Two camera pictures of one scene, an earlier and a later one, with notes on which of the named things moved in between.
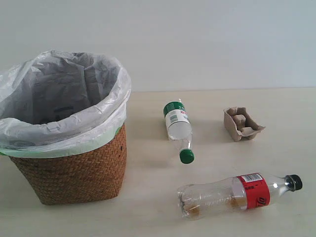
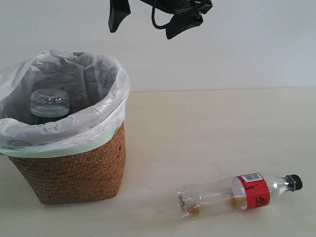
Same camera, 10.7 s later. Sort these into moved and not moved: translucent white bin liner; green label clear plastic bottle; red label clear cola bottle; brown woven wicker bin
Moved: green label clear plastic bottle
Not moved: brown woven wicker bin; red label clear cola bottle; translucent white bin liner
